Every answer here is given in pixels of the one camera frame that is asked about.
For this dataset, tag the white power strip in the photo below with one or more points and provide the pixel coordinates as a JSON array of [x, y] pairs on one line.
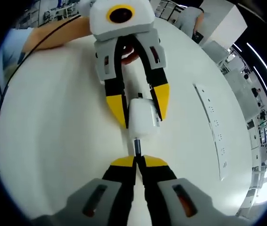
[[214, 131]]

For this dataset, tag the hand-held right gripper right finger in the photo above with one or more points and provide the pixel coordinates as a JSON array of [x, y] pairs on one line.
[[171, 202]]

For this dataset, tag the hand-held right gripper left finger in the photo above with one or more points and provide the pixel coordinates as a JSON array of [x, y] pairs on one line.
[[95, 200]]

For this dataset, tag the person's left hand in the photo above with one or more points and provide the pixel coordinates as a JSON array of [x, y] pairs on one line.
[[129, 55]]

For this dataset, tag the white charger adapter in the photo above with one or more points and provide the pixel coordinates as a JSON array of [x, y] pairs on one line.
[[142, 117]]

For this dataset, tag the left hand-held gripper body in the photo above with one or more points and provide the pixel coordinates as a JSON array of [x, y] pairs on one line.
[[135, 26]]

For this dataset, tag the white square pillar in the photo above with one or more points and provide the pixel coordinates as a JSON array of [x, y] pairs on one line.
[[227, 23]]

